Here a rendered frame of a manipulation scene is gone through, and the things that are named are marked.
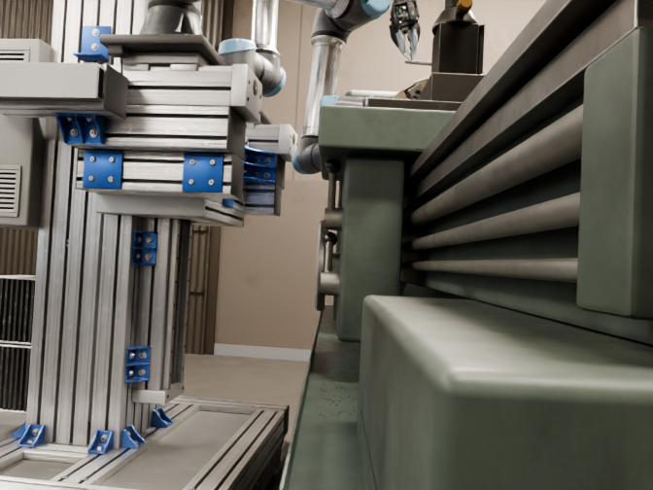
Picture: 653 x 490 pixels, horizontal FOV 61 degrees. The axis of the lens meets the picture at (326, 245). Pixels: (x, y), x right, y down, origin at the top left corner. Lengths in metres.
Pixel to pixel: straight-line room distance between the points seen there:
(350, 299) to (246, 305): 3.35
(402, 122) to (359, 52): 3.51
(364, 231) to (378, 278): 0.07
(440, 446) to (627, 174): 0.12
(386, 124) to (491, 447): 0.63
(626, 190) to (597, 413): 0.08
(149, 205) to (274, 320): 2.78
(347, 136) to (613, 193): 0.56
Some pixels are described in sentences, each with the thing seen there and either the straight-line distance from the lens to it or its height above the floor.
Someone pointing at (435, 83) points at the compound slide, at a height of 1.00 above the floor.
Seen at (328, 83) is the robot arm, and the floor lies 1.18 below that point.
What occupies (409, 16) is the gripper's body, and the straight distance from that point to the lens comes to 1.74.
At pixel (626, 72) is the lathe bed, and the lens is 0.24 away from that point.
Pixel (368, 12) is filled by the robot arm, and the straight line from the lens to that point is 1.44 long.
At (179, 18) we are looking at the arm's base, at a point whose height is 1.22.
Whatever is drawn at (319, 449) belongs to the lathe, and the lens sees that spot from 0.54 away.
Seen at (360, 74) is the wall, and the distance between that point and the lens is 4.22.
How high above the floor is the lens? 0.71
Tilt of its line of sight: 2 degrees up
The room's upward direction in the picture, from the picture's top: 3 degrees clockwise
